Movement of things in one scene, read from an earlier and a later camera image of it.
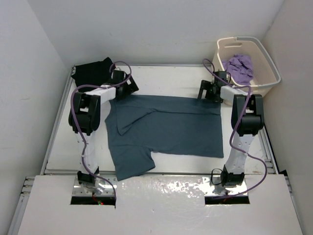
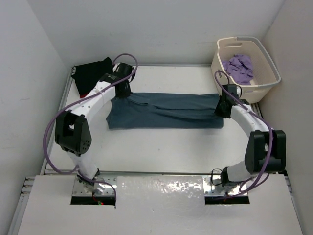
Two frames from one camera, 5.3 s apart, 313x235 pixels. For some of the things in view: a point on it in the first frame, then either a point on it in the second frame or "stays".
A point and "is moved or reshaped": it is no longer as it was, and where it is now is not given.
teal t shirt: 137,125 is moved or reshaped
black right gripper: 205,89 to 222,107
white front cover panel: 160,204 stays
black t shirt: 93,73 stays
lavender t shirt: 240,67 stays
